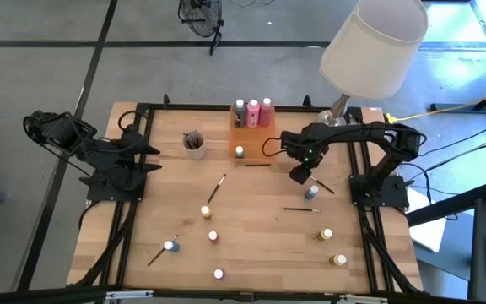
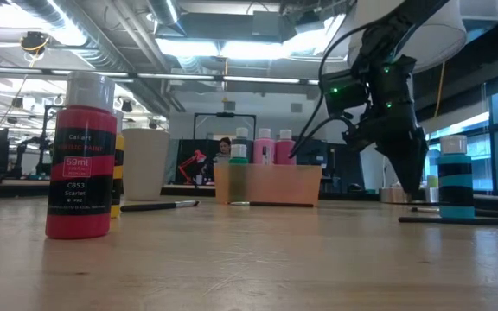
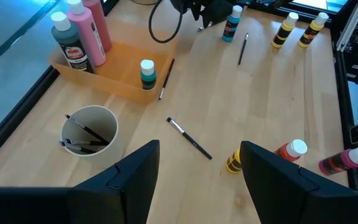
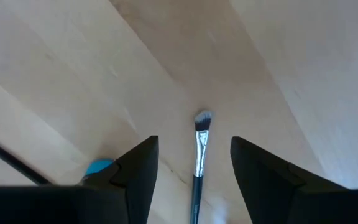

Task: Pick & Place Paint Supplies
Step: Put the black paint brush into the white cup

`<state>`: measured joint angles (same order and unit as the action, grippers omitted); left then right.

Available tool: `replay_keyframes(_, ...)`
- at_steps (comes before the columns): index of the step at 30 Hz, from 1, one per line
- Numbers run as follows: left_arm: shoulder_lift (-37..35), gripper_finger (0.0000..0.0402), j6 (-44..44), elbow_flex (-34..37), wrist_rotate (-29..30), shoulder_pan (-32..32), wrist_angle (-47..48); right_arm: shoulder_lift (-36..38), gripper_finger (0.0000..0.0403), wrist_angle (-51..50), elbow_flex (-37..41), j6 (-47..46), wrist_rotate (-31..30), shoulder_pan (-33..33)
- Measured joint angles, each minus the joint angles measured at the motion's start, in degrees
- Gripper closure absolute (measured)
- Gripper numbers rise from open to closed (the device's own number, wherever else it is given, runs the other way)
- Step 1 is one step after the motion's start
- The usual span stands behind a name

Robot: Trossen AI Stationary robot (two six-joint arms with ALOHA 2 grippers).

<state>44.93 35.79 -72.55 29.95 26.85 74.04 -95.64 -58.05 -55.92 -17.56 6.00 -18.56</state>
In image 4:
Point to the small turquoise paint bottle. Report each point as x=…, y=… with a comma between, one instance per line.
x=98, y=166

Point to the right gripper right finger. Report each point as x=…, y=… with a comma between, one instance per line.
x=275, y=193

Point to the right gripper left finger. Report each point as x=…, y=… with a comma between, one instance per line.
x=129, y=186

